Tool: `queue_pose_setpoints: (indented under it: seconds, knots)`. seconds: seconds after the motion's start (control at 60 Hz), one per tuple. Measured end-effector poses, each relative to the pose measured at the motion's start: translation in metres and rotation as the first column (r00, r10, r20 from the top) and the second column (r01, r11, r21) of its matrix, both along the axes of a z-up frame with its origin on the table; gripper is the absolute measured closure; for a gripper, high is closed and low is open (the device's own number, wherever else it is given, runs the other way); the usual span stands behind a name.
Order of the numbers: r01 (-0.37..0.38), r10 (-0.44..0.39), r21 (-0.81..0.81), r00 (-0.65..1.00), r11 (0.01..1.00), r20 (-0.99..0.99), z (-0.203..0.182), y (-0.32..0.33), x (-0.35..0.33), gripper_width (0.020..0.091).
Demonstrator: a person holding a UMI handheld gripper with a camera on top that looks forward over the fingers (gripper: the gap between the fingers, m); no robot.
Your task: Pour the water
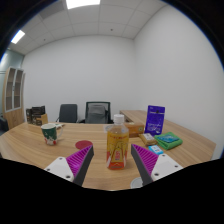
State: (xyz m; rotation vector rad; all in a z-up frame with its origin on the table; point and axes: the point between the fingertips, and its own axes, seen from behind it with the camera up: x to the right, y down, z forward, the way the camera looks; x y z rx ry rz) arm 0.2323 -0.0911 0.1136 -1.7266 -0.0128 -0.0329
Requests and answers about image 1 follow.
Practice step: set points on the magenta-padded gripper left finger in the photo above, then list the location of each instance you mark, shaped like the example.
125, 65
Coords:
78, 159

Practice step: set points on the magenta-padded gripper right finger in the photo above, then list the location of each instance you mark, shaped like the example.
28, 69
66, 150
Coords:
147, 159

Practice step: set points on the yellow-labelled drink bottle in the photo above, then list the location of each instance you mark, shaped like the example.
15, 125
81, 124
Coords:
117, 146

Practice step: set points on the small blue and white box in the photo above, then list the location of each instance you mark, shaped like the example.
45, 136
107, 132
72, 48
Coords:
156, 150

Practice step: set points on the flat round red coaster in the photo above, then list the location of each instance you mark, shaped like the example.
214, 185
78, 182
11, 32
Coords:
82, 144

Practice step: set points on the green folded cloth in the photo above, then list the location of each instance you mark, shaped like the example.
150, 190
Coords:
168, 140

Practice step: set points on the white printed leaflet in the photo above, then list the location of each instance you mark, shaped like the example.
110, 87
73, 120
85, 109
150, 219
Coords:
61, 125

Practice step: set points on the green and white mug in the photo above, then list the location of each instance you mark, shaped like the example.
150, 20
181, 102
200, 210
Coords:
50, 133

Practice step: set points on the purple standing pouch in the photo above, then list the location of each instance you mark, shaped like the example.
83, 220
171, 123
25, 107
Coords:
155, 120

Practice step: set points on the black office chair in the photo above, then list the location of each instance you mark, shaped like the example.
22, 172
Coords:
67, 113

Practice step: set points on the grey mesh office chair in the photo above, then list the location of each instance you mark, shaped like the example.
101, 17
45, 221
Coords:
96, 114

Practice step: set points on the tan cardboard box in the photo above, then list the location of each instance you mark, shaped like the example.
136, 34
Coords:
42, 120

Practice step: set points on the dark brown box stack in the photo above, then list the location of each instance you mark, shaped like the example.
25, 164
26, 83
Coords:
33, 113

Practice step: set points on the black sofa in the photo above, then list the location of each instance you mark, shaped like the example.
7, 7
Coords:
2, 124

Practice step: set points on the wooden shelf cabinet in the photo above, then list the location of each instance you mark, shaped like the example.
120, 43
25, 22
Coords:
14, 100

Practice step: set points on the small ceiling light panel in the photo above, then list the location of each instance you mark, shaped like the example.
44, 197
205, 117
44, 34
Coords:
18, 36

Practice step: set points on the grey ceiling air vent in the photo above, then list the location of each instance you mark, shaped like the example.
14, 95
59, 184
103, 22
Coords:
51, 9

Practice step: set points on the large ceiling light panel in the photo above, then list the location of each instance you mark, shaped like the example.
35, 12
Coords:
82, 3

